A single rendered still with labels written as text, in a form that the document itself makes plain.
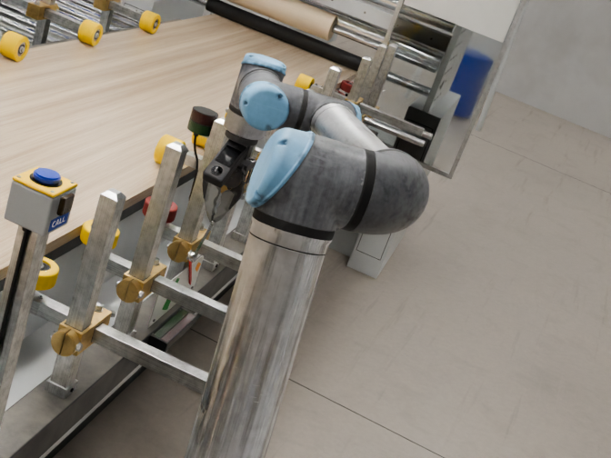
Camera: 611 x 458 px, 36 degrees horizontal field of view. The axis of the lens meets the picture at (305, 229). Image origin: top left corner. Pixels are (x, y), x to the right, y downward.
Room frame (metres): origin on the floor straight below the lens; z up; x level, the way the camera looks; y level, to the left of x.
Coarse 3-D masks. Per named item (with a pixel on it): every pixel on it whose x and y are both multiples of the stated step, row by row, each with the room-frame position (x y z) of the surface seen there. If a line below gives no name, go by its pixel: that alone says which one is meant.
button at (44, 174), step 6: (42, 168) 1.26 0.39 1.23; (36, 174) 1.23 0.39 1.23; (42, 174) 1.24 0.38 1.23; (48, 174) 1.24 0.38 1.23; (54, 174) 1.25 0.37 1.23; (36, 180) 1.23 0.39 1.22; (42, 180) 1.23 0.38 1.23; (48, 180) 1.23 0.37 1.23; (54, 180) 1.24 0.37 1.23; (60, 180) 1.25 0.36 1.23
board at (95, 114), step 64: (0, 64) 2.64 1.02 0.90; (64, 64) 2.86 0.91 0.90; (128, 64) 3.12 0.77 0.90; (192, 64) 3.42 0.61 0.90; (320, 64) 4.22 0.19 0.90; (0, 128) 2.16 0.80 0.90; (64, 128) 2.31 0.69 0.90; (128, 128) 2.49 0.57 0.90; (0, 192) 1.82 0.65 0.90; (128, 192) 2.06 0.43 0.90; (0, 256) 1.55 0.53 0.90
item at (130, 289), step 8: (160, 264) 1.83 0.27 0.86; (128, 272) 1.74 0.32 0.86; (152, 272) 1.78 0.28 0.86; (160, 272) 1.80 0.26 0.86; (128, 280) 1.71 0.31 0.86; (136, 280) 1.72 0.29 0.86; (144, 280) 1.73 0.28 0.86; (152, 280) 1.76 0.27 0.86; (120, 288) 1.71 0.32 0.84; (128, 288) 1.71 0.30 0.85; (136, 288) 1.70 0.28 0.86; (144, 288) 1.73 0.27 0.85; (120, 296) 1.71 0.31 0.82; (128, 296) 1.71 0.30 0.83; (136, 296) 1.70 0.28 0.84; (144, 296) 1.74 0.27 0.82
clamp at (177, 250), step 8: (200, 232) 2.05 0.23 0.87; (176, 240) 1.97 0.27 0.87; (184, 240) 1.97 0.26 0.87; (200, 240) 2.02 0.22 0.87; (168, 248) 1.96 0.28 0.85; (176, 248) 1.95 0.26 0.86; (184, 248) 1.95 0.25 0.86; (192, 248) 1.97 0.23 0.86; (176, 256) 1.95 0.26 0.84; (184, 256) 1.95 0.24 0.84
